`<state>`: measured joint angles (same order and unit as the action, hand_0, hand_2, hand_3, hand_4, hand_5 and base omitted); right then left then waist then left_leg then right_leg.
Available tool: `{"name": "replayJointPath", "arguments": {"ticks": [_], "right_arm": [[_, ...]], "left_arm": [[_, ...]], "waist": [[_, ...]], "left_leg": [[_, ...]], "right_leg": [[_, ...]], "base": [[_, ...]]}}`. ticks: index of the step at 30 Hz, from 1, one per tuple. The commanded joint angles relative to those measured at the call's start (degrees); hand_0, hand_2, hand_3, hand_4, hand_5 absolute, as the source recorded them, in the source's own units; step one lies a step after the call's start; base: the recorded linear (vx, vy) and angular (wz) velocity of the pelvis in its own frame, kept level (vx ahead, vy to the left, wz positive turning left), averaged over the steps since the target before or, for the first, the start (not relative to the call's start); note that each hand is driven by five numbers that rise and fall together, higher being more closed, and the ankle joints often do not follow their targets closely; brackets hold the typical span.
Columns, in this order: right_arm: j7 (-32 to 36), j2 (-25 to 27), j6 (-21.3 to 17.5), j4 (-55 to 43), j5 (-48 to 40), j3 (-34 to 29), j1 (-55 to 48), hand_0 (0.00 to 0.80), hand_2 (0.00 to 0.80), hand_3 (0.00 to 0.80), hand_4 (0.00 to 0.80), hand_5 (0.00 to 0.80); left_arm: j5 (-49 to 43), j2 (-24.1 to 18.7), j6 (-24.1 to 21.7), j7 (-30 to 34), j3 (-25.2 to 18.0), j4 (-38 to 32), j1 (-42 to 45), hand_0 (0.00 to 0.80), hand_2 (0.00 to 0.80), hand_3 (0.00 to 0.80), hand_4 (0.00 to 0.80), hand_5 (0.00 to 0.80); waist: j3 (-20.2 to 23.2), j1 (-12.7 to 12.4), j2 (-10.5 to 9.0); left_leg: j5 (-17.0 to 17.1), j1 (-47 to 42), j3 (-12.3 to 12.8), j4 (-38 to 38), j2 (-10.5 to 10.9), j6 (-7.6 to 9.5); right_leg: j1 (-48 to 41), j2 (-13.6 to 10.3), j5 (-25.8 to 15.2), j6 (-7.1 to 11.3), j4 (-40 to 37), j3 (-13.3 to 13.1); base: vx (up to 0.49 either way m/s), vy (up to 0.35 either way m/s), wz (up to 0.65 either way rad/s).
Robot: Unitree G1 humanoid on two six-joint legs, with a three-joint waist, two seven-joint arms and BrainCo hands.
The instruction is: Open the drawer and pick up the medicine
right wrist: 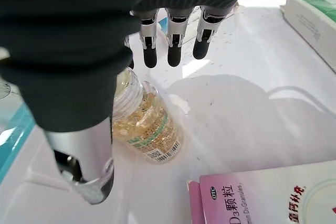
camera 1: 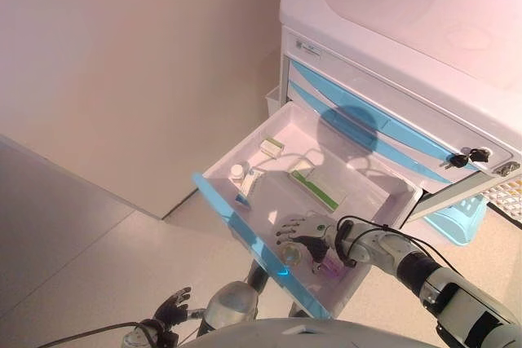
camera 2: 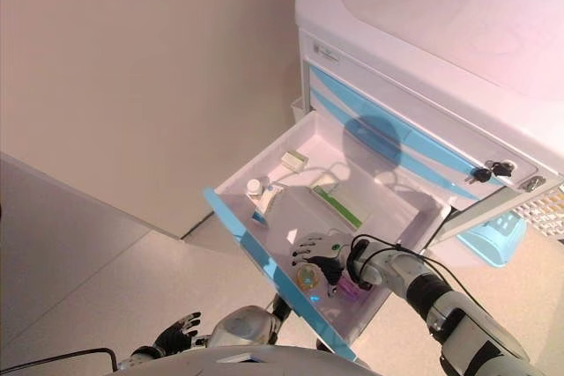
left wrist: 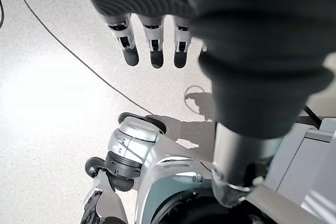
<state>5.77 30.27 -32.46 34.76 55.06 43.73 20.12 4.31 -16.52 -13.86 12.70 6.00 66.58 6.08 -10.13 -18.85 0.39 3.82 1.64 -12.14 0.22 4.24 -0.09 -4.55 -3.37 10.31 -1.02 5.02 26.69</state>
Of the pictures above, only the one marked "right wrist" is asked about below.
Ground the pink white medicine box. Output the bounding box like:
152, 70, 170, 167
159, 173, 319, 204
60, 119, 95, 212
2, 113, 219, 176
186, 159, 336, 224

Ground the long green white medicine box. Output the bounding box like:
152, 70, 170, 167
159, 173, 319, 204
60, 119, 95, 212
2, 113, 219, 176
279, 0, 336, 74

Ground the clear bottle of yellow capsules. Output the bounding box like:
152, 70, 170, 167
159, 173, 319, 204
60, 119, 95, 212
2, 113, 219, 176
111, 67, 184, 166

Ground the blue-front cart drawer with medicines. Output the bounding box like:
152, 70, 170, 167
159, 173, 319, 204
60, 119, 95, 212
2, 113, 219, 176
0, 0, 336, 224

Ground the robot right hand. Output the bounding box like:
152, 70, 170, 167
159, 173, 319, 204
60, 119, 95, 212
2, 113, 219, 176
0, 0, 257, 206

